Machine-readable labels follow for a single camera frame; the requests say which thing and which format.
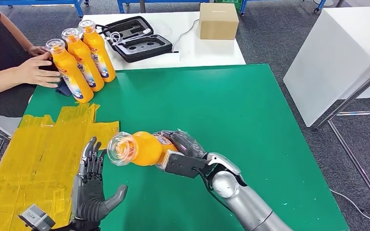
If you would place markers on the blue tablet case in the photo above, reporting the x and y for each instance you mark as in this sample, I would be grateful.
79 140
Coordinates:
64 90

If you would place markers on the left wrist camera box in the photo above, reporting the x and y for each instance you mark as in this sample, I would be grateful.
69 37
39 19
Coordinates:
36 218

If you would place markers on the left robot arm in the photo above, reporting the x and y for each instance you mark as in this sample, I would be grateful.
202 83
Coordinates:
83 227

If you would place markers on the green plastic crate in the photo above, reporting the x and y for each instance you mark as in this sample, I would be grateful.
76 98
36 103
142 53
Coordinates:
229 3

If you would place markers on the black foam-lined case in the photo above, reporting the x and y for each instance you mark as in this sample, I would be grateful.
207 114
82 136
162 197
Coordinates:
145 47

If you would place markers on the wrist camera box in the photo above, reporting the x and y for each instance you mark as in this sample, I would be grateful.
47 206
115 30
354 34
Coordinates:
36 218
181 165

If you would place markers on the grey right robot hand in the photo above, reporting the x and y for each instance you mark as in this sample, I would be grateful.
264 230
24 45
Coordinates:
186 143

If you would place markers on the cardboard box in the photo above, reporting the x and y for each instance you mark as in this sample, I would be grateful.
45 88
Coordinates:
219 22

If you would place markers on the white board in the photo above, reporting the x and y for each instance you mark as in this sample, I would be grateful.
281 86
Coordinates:
1 124

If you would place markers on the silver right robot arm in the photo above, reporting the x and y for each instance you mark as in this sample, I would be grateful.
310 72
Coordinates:
245 201

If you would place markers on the person's left forearm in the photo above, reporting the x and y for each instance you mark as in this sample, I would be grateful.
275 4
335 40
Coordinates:
15 32

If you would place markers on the blue cart frame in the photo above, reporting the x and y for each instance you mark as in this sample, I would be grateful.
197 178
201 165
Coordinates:
243 8
79 8
121 6

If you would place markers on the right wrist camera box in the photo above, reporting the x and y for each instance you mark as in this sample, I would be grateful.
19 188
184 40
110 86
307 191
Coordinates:
181 165

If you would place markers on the orange detergent bottle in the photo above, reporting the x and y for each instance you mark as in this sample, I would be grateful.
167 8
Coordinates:
100 54
83 60
146 148
73 79

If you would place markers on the grey post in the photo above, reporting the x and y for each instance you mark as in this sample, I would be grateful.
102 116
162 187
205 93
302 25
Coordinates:
142 6

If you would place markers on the white cabinet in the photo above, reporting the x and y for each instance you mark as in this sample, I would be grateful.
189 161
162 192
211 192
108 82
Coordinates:
327 57

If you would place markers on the yellow tape patch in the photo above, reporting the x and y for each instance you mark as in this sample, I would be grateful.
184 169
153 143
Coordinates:
28 165

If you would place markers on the person's right hand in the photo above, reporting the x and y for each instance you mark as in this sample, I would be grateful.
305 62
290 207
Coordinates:
33 73

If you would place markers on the white table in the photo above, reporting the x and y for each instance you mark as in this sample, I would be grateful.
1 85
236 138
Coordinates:
204 54

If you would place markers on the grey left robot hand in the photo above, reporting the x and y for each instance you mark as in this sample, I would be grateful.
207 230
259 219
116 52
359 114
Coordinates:
87 197

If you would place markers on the person's left hand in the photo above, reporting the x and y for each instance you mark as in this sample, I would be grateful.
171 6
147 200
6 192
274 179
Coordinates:
38 51

